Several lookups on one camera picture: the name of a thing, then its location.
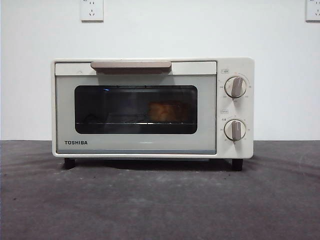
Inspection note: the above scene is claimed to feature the orange-brown bread loaf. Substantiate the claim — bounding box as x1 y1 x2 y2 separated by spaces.
148 100 190 123

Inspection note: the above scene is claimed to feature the glass oven door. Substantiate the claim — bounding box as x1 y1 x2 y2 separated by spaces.
54 60 218 155

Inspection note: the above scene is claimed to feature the cream Toshiba toaster oven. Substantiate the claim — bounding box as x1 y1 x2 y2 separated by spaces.
52 56 256 172

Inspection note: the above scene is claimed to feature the cream timer knob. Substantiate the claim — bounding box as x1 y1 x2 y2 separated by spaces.
223 119 247 141

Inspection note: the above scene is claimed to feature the cream temperature knob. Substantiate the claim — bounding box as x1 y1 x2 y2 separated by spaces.
224 76 248 99

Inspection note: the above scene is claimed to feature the metal wire oven rack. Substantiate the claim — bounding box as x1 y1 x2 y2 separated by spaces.
75 113 196 125

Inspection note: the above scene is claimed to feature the white wall socket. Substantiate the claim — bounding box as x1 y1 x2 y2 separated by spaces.
305 0 320 22
80 0 104 22

